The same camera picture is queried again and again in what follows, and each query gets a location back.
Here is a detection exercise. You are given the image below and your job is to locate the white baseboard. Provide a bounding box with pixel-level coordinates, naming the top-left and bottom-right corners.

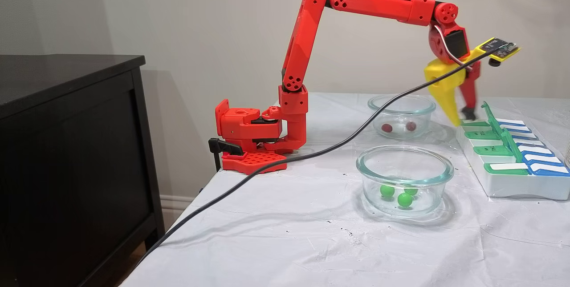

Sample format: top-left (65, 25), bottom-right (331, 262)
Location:
top-left (159, 194), bottom-right (196, 230)

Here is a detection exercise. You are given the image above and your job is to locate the white tablecloth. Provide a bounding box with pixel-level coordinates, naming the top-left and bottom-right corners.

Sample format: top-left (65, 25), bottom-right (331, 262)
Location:
top-left (120, 93), bottom-right (570, 287)

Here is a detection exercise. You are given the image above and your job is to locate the black table clamp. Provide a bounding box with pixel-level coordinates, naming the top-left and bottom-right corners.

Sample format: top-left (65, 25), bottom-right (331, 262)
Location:
top-left (208, 138), bottom-right (244, 172)

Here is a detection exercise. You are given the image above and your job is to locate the yellow camera mount with board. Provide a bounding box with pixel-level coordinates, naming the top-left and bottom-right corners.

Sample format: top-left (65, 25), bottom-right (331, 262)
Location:
top-left (473, 37), bottom-right (521, 67)

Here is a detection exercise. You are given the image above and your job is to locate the black wooden cabinet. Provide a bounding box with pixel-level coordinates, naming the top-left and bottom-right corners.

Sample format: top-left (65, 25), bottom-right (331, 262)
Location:
top-left (0, 54), bottom-right (165, 287)

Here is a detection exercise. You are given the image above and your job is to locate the glass bowl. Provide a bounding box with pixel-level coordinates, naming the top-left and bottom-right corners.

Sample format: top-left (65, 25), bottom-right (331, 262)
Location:
top-left (367, 94), bottom-right (437, 141)
top-left (356, 146), bottom-right (455, 218)

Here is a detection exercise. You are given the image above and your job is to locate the black camera cable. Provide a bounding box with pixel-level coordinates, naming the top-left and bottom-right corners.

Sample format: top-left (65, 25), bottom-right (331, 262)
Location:
top-left (134, 44), bottom-right (513, 270)

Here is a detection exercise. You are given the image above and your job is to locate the weekly pill organizer box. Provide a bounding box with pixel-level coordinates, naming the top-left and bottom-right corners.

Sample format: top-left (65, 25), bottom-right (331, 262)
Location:
top-left (455, 102), bottom-right (570, 201)

